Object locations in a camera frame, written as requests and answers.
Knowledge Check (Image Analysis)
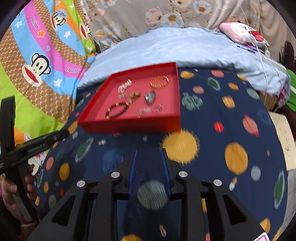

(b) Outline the light blue pillow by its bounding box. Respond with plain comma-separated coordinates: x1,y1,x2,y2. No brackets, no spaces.
78,28,290,95

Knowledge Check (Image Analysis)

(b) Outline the navy planet print bedsheet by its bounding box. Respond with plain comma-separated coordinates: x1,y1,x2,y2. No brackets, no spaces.
37,68,287,240

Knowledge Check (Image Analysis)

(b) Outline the white cable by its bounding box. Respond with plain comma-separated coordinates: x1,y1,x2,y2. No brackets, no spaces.
238,0,287,98

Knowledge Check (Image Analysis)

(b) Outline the person's left hand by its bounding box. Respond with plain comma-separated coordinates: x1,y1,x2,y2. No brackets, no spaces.
1,177,37,240

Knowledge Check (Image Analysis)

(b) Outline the gold link watch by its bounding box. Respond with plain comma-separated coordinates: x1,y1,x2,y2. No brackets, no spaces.
126,91,141,105

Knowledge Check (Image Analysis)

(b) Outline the grey floral bedsheet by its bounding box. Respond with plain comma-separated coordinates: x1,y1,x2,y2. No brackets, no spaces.
80,0,295,60

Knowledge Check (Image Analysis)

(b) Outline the pink white plush toy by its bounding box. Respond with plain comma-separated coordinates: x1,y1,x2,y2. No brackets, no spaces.
219,22,270,48

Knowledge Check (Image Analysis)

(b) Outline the black bead gold bracelet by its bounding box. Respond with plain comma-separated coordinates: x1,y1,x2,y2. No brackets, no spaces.
105,101,130,120

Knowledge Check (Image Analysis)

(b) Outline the black pen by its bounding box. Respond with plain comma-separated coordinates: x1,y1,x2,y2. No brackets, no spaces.
237,45,256,53

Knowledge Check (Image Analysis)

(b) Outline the red jewelry tray box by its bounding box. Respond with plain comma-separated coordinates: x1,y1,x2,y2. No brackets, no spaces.
77,62,181,133

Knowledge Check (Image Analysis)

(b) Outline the gold chain bangle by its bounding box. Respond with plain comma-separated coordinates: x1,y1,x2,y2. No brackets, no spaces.
150,76,169,89

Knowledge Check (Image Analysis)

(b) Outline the colourful monkey cartoon blanket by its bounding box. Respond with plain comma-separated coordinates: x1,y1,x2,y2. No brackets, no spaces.
0,0,96,176

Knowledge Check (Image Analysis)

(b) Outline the purple card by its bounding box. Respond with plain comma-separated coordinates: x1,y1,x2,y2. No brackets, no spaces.
247,45,265,54

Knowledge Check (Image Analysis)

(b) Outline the silver metal watch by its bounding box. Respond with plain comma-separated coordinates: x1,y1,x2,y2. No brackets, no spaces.
144,90,156,105

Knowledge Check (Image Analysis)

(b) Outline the white pearl bracelet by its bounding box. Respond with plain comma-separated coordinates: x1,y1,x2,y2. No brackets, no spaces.
117,79,132,93

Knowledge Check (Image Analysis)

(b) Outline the green cloth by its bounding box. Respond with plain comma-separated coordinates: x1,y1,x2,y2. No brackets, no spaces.
287,69,296,112

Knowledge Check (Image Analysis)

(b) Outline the silver chain necklace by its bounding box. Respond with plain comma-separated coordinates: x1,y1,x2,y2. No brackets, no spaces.
136,106,155,118

